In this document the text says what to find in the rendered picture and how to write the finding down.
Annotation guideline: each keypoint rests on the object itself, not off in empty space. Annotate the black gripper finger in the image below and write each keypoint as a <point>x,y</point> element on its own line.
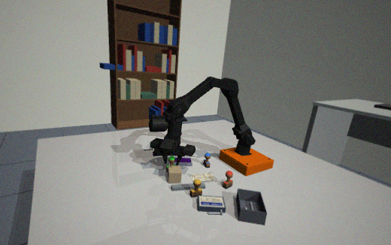
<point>165,157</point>
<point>179,156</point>

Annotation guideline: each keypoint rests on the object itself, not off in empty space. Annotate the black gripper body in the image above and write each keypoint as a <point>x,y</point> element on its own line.
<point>187,150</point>

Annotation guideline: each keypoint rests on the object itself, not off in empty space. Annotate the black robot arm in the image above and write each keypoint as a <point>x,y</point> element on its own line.
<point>179,106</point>

